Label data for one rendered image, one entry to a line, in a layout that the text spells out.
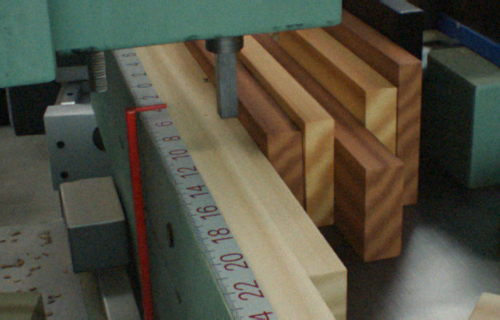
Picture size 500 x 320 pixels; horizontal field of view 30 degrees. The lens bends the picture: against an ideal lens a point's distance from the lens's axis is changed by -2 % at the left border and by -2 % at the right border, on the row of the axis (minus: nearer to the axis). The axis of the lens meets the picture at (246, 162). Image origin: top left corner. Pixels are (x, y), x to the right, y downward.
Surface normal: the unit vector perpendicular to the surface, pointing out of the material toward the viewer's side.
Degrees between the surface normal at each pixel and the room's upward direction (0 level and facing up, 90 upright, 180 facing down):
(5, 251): 0
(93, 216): 0
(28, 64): 90
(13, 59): 90
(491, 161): 90
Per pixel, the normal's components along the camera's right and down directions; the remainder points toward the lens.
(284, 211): -0.04, -0.91
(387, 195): 0.25, 0.38
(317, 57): -0.97, 0.14
